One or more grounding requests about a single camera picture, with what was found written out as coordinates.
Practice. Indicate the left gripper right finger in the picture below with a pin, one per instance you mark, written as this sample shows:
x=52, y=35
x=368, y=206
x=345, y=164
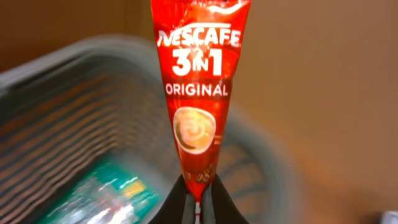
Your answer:
x=217, y=206

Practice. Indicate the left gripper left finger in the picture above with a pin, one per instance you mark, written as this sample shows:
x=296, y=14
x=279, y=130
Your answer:
x=178, y=207

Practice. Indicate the large green snack bag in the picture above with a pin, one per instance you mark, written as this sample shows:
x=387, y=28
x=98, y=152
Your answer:
x=109, y=194

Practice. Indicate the red Nescafe coffee stick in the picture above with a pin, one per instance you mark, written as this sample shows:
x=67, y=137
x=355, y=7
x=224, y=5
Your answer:
x=199, y=46

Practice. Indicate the grey mesh shopping basket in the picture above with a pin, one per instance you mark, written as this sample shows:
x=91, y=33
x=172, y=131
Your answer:
x=63, y=114

